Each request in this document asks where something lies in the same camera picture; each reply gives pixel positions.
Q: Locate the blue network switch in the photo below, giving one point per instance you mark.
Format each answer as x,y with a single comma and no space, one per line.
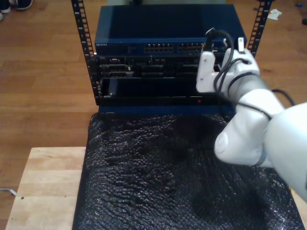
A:
168,24

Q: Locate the black rack server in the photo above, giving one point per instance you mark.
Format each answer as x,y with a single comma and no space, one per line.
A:
144,69

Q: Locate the person's dark shoe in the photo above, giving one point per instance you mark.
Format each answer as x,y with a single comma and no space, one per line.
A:
24,4

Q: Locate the black perforated rack post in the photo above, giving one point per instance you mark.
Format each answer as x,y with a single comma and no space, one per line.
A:
263,24
79,28

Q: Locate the crumpled white paper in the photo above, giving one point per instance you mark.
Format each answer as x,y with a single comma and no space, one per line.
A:
274,14

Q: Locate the person's white shoe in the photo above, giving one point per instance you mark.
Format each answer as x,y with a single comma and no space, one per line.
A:
4,9
1,16

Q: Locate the black bubble mat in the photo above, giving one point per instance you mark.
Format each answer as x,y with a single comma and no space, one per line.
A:
144,179

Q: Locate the blue base panel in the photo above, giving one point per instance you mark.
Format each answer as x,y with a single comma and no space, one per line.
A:
144,109

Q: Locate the grey flat ribbon strip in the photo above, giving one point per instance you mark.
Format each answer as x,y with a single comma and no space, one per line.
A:
9,191

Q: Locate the small blue object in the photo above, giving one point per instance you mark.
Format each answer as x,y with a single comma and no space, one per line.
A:
298,4

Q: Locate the small dark object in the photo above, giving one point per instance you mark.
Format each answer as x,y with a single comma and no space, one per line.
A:
304,21

